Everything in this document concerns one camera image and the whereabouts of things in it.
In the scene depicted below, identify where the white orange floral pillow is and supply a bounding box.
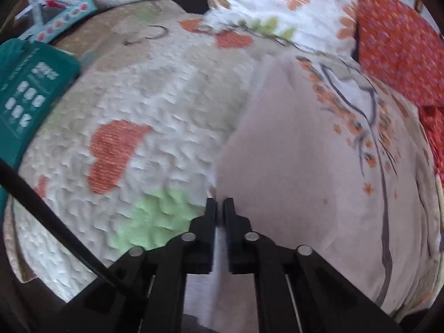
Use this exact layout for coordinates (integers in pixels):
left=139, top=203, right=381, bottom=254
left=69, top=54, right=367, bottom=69
left=201, top=0, right=359, bottom=56

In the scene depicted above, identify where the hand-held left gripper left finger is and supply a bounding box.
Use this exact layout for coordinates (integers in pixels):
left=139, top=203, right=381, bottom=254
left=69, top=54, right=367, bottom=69
left=59, top=198, right=218, bottom=333

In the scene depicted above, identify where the quilted heart pattern blanket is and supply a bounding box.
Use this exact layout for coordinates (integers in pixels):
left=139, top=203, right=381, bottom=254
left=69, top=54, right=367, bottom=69
left=3, top=0, right=257, bottom=306

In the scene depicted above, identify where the black cloth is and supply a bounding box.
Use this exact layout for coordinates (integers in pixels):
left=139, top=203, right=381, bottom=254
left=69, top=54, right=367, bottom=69
left=173, top=0, right=210, bottom=16

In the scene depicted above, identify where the box with coloured dots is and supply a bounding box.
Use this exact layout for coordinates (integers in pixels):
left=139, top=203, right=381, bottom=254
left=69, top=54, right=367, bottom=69
left=26, top=0, right=98, bottom=42

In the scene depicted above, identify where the beige floral printed sheet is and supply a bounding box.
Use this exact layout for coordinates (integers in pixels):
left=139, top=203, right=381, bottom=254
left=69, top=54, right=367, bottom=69
left=295, top=52, right=443, bottom=323

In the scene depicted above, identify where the pale pink garment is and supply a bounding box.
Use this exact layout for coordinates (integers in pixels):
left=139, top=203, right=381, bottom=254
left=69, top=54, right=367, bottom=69
left=184, top=55, right=385, bottom=330

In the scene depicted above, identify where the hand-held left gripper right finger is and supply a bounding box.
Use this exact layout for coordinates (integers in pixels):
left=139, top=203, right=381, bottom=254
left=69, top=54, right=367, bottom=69
left=223, top=198, right=403, bottom=333

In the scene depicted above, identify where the red floral cloth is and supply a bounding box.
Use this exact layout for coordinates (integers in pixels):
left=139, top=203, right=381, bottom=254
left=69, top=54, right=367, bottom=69
left=355, top=0, right=444, bottom=181

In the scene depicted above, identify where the teal plastic package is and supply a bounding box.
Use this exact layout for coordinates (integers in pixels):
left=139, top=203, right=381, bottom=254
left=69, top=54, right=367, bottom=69
left=0, top=39, right=81, bottom=216

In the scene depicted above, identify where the black cable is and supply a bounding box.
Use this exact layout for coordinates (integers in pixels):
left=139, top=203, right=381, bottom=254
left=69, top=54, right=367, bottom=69
left=0, top=160, right=150, bottom=302

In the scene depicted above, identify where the black hair tie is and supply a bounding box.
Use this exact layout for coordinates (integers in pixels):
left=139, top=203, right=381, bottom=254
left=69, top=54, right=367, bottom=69
left=124, top=25, right=170, bottom=46

